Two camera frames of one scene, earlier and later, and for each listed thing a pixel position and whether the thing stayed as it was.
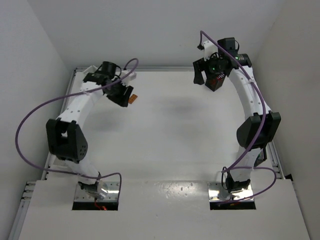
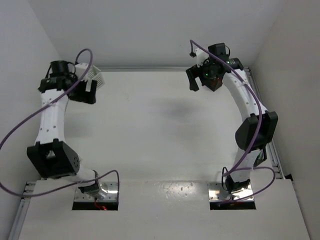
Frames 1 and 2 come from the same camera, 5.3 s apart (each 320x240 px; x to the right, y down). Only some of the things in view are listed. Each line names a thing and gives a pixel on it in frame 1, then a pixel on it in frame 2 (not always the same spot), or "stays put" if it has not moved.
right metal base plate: (217, 193) stays put
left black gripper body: (119, 94) -> (81, 93)
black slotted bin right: (262, 156) stays put
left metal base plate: (112, 194) stays put
